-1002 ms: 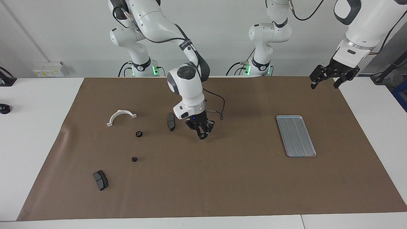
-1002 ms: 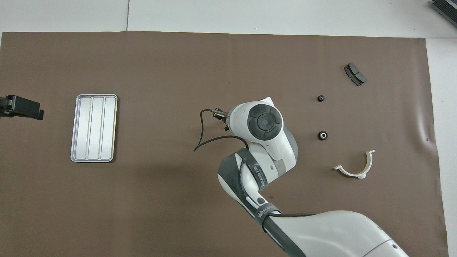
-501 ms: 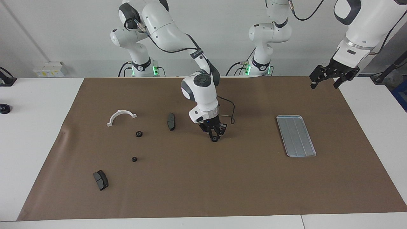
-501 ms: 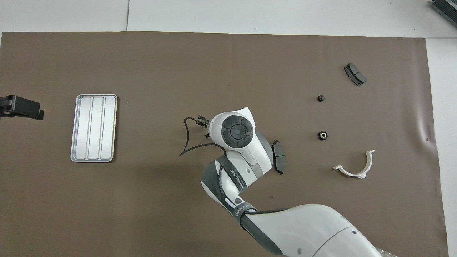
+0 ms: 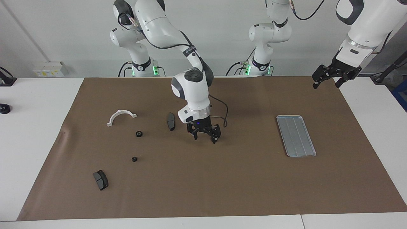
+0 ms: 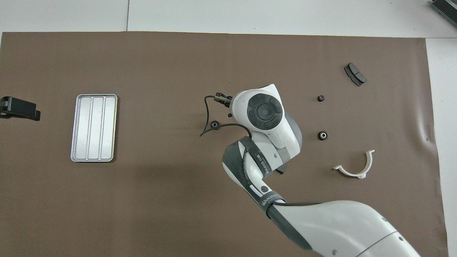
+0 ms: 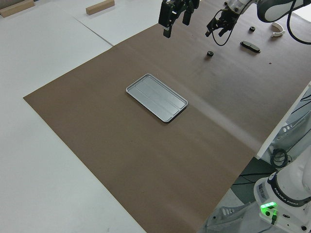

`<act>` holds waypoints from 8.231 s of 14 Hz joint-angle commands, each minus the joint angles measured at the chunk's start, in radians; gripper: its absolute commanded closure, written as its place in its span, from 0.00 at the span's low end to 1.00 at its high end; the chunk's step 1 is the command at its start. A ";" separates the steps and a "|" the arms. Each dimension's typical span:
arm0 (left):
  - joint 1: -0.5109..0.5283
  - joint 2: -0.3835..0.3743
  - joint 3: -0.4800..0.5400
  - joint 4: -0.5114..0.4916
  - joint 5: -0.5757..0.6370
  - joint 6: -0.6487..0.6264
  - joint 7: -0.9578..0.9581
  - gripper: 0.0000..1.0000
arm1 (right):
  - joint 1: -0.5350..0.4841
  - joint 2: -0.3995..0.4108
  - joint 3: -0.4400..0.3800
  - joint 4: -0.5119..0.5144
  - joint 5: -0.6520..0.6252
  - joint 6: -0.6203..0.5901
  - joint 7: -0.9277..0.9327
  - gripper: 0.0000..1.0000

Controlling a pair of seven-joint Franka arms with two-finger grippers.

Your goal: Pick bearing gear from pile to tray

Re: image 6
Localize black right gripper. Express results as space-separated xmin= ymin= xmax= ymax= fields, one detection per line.
xmin=221 ymin=94 xmax=233 ymax=118

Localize silver ribbed metal tray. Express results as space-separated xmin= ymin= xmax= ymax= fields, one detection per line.
xmin=70 ymin=94 xmax=118 ymax=163

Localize stacked dark grey brake pads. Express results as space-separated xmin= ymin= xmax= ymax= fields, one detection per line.
xmin=344 ymin=62 xmax=367 ymax=87

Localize brown paper table mat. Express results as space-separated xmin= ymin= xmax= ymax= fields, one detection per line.
xmin=0 ymin=31 xmax=450 ymax=257

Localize black ribbed metal block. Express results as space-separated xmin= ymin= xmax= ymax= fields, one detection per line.
xmin=430 ymin=0 xmax=457 ymax=18

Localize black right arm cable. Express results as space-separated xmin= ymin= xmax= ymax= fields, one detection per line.
xmin=200 ymin=94 xmax=323 ymax=207

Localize white plastic half-ring clamp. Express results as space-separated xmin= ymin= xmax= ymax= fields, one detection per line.
xmin=332 ymin=150 xmax=375 ymax=179

